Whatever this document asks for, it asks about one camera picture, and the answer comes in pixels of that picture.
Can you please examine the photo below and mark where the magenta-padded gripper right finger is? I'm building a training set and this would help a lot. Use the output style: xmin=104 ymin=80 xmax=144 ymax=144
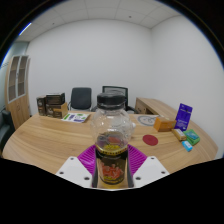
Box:
xmin=127 ymin=143 xmax=170 ymax=189

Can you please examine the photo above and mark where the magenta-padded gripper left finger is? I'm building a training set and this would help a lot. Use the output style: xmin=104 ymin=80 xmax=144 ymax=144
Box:
xmin=55 ymin=144 xmax=98 ymax=189

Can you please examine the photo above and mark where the clear black-capped drink bottle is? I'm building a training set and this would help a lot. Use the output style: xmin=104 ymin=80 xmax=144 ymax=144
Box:
xmin=90 ymin=92 xmax=137 ymax=190

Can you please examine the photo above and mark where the flat round red coaster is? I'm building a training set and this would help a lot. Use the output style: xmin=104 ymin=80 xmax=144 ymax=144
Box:
xmin=142 ymin=134 xmax=159 ymax=147

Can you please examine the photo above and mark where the small light blue box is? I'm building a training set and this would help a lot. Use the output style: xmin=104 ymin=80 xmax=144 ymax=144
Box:
xmin=181 ymin=140 xmax=194 ymax=153

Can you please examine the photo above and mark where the small tan box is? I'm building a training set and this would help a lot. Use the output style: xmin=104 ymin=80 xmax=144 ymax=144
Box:
xmin=171 ymin=128 xmax=188 ymax=142

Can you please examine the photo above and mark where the orange cardboard box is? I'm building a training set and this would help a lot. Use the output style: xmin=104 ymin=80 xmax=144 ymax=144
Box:
xmin=153 ymin=116 xmax=177 ymax=133

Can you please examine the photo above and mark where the white sheet with circle print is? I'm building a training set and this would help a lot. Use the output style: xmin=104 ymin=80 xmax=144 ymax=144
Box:
xmin=136 ymin=114 xmax=160 ymax=127

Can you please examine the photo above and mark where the white green purple leaflet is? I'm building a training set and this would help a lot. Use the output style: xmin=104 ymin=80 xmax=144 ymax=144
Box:
xmin=60 ymin=112 xmax=91 ymax=124

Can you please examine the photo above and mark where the green flat box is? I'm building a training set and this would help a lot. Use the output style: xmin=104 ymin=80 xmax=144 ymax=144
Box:
xmin=182 ymin=129 xmax=201 ymax=146

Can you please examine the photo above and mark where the purple hanging package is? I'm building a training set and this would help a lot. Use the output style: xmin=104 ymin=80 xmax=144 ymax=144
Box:
xmin=174 ymin=102 xmax=194 ymax=132

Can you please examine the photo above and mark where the stack of dark boxes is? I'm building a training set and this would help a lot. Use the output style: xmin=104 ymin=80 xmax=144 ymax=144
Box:
xmin=35 ymin=92 xmax=69 ymax=119

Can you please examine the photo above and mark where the black padded office chair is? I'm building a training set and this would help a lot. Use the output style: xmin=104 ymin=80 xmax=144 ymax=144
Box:
xmin=68 ymin=87 xmax=93 ymax=112

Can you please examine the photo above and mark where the black sofa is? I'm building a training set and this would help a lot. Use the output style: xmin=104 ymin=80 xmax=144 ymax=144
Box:
xmin=0 ymin=109 xmax=15 ymax=153

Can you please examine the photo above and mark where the wooden shelf cabinet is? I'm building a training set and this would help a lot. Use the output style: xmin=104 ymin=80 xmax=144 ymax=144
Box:
xmin=4 ymin=54 xmax=32 ymax=130

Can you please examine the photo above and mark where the black mesh office chair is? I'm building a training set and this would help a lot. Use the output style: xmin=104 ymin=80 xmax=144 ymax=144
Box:
xmin=91 ymin=85 xmax=138 ymax=114

